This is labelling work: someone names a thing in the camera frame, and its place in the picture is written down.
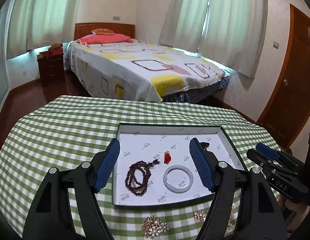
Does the red knot tassel charm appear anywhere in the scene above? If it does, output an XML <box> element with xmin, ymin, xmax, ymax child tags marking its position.
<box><xmin>200</xmin><ymin>142</ymin><xmax>210</xmax><ymax>151</ymax></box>

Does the red tassel gold charm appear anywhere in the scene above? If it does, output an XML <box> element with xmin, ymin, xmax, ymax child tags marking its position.
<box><xmin>163</xmin><ymin>151</ymin><xmax>172</xmax><ymax>164</ymax></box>

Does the dark red bead necklace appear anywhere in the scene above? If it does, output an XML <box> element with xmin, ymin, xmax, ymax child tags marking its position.
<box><xmin>125</xmin><ymin>159</ymin><xmax>161</xmax><ymax>197</ymax></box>

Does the dark green jewelry tray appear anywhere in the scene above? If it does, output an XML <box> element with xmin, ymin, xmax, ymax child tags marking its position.
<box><xmin>113</xmin><ymin>124</ymin><xmax>246</xmax><ymax>207</ymax></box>

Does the person's right hand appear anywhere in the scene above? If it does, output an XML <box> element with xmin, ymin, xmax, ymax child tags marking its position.
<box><xmin>277</xmin><ymin>194</ymin><xmax>310</xmax><ymax>232</ymax></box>

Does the brown wooden door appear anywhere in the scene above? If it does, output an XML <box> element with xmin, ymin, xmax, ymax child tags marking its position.
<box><xmin>257</xmin><ymin>5</ymin><xmax>310</xmax><ymax>150</ymax></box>

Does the rose gold crystal brooch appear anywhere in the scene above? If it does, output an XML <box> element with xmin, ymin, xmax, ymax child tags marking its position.
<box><xmin>193</xmin><ymin>210</ymin><xmax>206</xmax><ymax>224</ymax></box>

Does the pale jade bangle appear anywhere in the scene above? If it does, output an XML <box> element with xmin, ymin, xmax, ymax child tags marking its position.
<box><xmin>163</xmin><ymin>165</ymin><xmax>194</xmax><ymax>194</ymax></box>

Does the green checkered tablecloth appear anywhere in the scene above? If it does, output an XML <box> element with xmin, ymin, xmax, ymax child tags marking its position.
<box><xmin>0</xmin><ymin>95</ymin><xmax>278</xmax><ymax>236</ymax></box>

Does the gold pearl flower brooch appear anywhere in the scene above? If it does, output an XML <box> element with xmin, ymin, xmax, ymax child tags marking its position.
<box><xmin>141</xmin><ymin>216</ymin><xmax>169</xmax><ymax>239</ymax></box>

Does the bed with patterned sheet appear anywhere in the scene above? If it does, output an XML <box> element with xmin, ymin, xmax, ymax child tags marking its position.
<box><xmin>67</xmin><ymin>40</ymin><xmax>230</xmax><ymax>103</ymax></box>

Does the right pale green curtain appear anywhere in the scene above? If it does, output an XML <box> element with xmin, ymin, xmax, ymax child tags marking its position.
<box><xmin>159</xmin><ymin>0</ymin><xmax>268</xmax><ymax>79</ymax></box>

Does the pale green curtain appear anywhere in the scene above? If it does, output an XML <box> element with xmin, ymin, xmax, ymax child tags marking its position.
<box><xmin>6</xmin><ymin>0</ymin><xmax>77</xmax><ymax>59</ymax></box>
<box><xmin>159</xmin><ymin>0</ymin><xmax>268</xmax><ymax>79</ymax></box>

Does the dark wooden nightstand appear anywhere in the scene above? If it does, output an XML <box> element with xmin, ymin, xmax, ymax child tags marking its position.
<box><xmin>37</xmin><ymin>49</ymin><xmax>65</xmax><ymax>86</ymax></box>

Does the red box on nightstand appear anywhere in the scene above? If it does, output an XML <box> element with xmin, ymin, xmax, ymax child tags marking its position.
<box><xmin>46</xmin><ymin>43</ymin><xmax>63</xmax><ymax>56</ymax></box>

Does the pink pillow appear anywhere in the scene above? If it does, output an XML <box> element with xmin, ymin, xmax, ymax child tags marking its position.
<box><xmin>77</xmin><ymin>34</ymin><xmax>134</xmax><ymax>44</ymax></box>

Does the wooden headboard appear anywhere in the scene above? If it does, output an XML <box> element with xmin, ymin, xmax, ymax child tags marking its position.
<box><xmin>74</xmin><ymin>22</ymin><xmax>136</xmax><ymax>41</ymax></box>

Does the orange patterned cushion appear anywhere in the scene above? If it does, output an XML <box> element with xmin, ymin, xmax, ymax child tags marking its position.
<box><xmin>91</xmin><ymin>28</ymin><xmax>115</xmax><ymax>36</ymax></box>

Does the left pale green curtain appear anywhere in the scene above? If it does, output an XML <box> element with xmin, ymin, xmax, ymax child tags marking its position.
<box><xmin>6</xmin><ymin>0</ymin><xmax>77</xmax><ymax>59</ymax></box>

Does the white wall switch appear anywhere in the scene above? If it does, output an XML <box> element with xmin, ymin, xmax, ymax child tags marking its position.
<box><xmin>273</xmin><ymin>41</ymin><xmax>280</xmax><ymax>49</ymax></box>

